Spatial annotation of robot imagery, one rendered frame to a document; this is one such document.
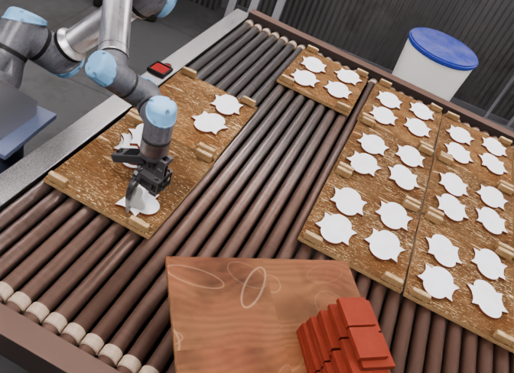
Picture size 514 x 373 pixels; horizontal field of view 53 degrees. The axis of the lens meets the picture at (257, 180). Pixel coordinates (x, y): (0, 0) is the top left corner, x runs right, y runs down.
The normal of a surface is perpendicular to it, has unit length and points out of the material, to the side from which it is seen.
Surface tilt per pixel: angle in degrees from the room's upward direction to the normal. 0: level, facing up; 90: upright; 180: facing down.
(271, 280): 0
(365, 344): 0
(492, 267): 0
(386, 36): 90
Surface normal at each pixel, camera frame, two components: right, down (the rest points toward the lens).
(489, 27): -0.29, 0.57
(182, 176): 0.29, -0.72
